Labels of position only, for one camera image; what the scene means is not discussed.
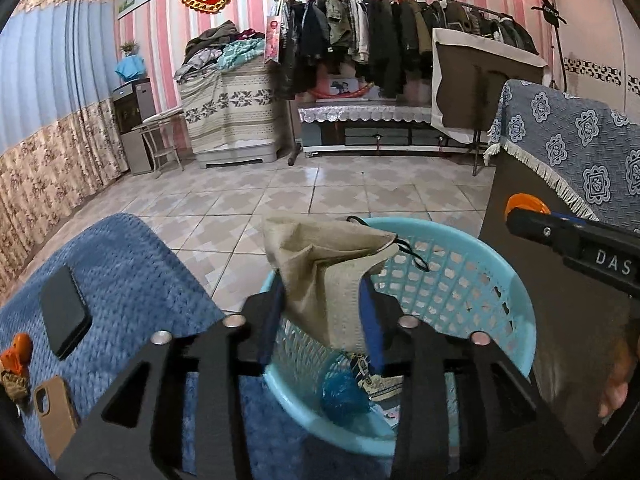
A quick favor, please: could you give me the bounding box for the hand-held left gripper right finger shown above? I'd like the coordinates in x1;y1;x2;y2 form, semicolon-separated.
357;280;576;480

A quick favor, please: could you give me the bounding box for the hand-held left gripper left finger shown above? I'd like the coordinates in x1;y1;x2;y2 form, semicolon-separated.
55;275;288;480

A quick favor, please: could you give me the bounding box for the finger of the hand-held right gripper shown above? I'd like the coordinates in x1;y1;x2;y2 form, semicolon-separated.
549;211;601;227
506;207;583;261

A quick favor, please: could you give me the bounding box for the patterned snack bag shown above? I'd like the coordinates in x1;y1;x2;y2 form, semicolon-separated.
357;355;406;404

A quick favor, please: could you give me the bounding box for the beige cloth pouch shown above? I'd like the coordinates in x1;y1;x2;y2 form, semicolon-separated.
261;215;431;354

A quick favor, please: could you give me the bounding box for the blue plastic bag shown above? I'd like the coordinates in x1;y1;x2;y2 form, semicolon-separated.
320;355;373;416

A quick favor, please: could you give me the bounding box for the light blue plastic basket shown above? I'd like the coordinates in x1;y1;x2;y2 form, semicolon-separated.
262;217;538;458

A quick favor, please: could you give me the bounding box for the orange toy figure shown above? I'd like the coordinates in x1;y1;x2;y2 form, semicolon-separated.
0;332;34;376

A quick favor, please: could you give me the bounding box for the person's right hand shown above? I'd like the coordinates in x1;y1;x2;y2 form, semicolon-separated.
597;327;640;419

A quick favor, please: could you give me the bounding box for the blue patterned fringed cloth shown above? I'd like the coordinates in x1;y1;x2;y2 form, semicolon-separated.
484;79;640;233

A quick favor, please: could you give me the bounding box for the brown wooden cabinet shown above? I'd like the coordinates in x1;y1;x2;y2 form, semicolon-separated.
477;150;640;466

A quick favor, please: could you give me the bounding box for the blue knitted rug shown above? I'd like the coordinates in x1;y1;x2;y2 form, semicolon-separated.
0;212;401;480

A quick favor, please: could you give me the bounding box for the brown board on stand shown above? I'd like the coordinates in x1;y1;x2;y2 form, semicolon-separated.
431;27;550;177

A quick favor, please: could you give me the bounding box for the black tripod stand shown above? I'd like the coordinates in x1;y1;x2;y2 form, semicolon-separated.
531;0;568;93

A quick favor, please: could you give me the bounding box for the low dark cabinet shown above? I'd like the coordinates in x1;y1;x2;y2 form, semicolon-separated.
297;100;473;158

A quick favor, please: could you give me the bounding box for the black flat case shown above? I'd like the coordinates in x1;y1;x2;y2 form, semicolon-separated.
39;265;93;361

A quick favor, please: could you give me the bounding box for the white lace cloth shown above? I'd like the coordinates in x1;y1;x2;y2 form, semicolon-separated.
298;105;433;124

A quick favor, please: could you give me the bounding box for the cloth covered cabinet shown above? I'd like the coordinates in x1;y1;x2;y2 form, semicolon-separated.
179;62;281;170

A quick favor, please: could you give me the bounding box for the grey water dispenser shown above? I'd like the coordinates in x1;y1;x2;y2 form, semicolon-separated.
111;77;157;176

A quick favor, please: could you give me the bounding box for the brown phone case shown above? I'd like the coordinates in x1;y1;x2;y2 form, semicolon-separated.
32;376;81;448

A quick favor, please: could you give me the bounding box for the red curved toy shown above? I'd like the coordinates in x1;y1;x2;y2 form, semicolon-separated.
307;82;374;101

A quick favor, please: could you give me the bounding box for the small metal table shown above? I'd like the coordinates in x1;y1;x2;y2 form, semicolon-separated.
132;107;186;178

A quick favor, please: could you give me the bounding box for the row of hanging clothes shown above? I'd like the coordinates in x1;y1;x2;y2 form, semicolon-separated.
274;0;538;101

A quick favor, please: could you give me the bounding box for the brown crumpled wrapper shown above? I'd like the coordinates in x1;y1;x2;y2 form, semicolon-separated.
0;367;31;404

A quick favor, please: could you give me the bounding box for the pink hanging bag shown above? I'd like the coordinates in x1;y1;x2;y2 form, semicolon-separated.
264;2;284;66

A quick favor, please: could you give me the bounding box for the pile of clothes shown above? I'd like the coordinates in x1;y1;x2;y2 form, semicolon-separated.
174;20;266;81

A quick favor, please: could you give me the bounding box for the blue bottle cover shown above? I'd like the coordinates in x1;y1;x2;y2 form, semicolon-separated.
115;55;147;82

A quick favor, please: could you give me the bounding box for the blue floral curtain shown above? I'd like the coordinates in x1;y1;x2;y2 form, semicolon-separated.
0;0;130;296

